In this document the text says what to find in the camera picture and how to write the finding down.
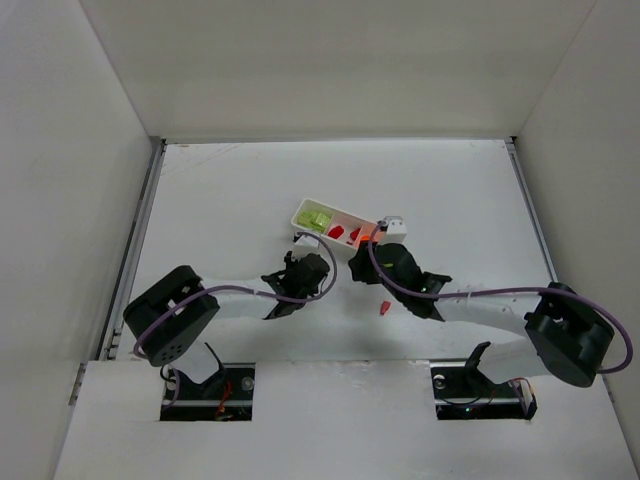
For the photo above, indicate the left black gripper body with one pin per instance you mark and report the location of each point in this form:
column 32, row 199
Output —
column 310, row 265

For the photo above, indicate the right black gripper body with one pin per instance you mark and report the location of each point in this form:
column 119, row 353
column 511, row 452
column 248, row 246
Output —
column 364, row 262

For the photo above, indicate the red lego small piece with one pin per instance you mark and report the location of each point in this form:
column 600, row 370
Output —
column 385, row 307
column 356, row 234

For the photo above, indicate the red lego arch piece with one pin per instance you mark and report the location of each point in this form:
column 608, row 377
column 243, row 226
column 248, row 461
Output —
column 336, row 232

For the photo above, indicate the green lego block large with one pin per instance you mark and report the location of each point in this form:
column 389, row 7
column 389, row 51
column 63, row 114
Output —
column 305, row 219

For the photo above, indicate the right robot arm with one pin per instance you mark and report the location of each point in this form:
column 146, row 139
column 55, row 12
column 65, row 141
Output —
column 553, row 333

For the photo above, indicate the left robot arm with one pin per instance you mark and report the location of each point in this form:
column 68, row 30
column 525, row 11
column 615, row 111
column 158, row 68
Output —
column 167, row 319

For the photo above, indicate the white three-compartment tray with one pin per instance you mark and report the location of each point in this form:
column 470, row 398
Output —
column 343, row 247

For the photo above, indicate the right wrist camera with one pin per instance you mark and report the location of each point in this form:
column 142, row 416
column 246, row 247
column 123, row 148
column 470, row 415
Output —
column 394, row 230

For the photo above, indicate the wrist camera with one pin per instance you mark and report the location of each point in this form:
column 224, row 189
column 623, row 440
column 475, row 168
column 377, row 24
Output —
column 394, row 230
column 304, row 244

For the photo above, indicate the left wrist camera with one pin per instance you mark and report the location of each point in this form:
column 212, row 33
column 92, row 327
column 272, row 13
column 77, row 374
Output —
column 304, row 244

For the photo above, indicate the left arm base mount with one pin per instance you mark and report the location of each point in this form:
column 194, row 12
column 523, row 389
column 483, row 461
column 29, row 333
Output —
column 200, row 387

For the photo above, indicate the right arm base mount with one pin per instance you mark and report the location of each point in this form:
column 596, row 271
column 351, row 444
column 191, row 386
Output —
column 462, row 393

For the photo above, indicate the right metal rail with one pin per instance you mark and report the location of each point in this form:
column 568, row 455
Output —
column 511, row 147

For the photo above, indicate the metal rail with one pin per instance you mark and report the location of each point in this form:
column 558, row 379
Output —
column 112, row 325
column 511, row 147

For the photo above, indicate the left metal rail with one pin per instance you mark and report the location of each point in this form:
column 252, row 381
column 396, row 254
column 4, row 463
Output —
column 112, row 325

